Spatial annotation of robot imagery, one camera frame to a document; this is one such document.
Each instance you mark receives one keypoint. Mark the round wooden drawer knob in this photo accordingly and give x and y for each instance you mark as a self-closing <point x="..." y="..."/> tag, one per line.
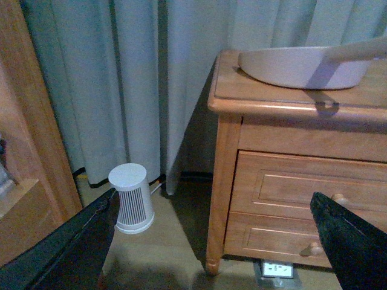
<point x="339" y="198"/>
<point x="314" y="249"/>

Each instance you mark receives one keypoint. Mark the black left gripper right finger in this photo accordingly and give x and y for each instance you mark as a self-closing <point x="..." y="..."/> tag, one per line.
<point x="355" y="248"/>

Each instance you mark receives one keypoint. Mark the white cylindrical air purifier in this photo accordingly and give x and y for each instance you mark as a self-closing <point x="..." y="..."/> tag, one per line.
<point x="136" y="212"/>

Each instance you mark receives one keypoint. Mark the wooden nightstand with drawers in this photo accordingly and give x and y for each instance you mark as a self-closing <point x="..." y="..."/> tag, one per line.
<point x="276" y="146"/>

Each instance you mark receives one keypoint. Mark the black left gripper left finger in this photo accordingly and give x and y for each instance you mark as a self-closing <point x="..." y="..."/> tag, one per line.
<point x="72" y="256"/>

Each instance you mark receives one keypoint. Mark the pale grey curtain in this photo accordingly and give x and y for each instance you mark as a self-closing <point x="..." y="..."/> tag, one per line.
<point x="128" y="80"/>

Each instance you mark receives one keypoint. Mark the round wooden drawer knob upper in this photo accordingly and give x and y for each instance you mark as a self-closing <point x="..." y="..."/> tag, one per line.
<point x="339" y="198"/>

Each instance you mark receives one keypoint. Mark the wooden cabinet at left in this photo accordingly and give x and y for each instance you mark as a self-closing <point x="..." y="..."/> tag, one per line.
<point x="45" y="195"/>

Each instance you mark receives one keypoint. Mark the round wooden drawer knob lower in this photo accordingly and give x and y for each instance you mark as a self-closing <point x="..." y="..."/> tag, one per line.
<point x="314" y="249"/>

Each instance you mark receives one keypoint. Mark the floor power outlet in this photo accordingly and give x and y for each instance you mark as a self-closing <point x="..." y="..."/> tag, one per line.
<point x="272" y="274"/>

